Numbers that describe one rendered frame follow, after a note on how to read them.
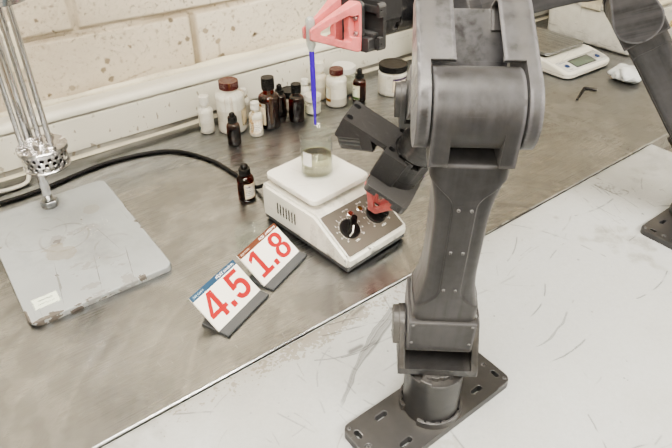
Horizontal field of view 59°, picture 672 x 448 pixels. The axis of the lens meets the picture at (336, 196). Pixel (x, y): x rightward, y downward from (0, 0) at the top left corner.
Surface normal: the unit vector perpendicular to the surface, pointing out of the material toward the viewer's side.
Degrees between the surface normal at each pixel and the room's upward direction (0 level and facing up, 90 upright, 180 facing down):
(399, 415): 0
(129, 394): 0
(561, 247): 0
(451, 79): 29
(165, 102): 90
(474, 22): 54
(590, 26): 94
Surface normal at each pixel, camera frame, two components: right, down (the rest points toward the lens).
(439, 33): -0.03, -0.47
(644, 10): -0.22, 0.54
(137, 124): 0.61, 0.44
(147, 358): 0.00, -0.83
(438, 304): -0.05, 0.65
